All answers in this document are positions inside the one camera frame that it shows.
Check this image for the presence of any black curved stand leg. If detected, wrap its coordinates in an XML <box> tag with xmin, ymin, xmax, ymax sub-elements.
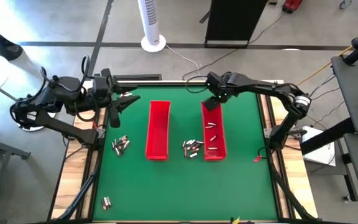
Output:
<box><xmin>0</xmin><ymin>16</ymin><xmax>24</xmax><ymax>62</ymax></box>

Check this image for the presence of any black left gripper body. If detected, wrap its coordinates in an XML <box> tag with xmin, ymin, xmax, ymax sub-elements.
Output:
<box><xmin>92</xmin><ymin>68</ymin><xmax>121</xmax><ymax>129</ymax></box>

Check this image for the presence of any black cabinet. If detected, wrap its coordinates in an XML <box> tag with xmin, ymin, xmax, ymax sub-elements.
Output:
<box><xmin>204</xmin><ymin>0</ymin><xmax>269</xmax><ymax>49</ymax></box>

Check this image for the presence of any grey metal stand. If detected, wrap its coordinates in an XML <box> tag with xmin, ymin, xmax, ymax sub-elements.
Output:
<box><xmin>0</xmin><ymin>124</ymin><xmax>31</xmax><ymax>224</ymax></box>

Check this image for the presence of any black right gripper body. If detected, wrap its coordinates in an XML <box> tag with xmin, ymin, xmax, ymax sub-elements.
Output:
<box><xmin>205</xmin><ymin>71</ymin><xmax>242</xmax><ymax>103</ymax></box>

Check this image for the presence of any black diagonal bar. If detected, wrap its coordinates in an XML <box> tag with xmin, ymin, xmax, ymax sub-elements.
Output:
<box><xmin>300</xmin><ymin>117</ymin><xmax>356</xmax><ymax>156</ymax></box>

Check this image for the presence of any thin black cable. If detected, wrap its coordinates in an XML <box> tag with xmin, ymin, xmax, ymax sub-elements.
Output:
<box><xmin>314</xmin><ymin>101</ymin><xmax>346</xmax><ymax>125</ymax></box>

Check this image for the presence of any yellow floor cable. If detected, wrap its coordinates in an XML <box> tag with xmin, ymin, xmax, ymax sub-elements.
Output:
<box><xmin>295</xmin><ymin>32</ymin><xmax>358</xmax><ymax>88</ymax></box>

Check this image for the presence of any red plastic bin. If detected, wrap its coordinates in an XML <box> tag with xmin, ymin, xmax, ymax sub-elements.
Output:
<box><xmin>145</xmin><ymin>100</ymin><xmax>172</xmax><ymax>161</ymax></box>
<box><xmin>200</xmin><ymin>100</ymin><xmax>228</xmax><ymax>162</ymax></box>

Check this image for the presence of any white floor cable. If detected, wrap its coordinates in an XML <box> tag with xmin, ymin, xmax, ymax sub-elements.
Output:
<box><xmin>165</xmin><ymin>44</ymin><xmax>208</xmax><ymax>81</ymax></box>

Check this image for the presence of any black floor cable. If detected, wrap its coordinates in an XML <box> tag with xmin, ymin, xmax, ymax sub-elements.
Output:
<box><xmin>181</xmin><ymin>12</ymin><xmax>285</xmax><ymax>81</ymax></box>

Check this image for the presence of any white tower fan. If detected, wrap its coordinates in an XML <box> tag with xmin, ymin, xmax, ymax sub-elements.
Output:
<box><xmin>137</xmin><ymin>0</ymin><xmax>167</xmax><ymax>53</ymax></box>

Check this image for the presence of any red floor device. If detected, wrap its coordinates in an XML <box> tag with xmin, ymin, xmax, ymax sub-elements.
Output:
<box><xmin>282</xmin><ymin>0</ymin><xmax>303</xmax><ymax>14</ymax></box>

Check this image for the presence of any green table mat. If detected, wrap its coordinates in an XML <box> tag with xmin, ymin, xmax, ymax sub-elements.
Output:
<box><xmin>92</xmin><ymin>84</ymin><xmax>280</xmax><ymax>222</ymax></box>

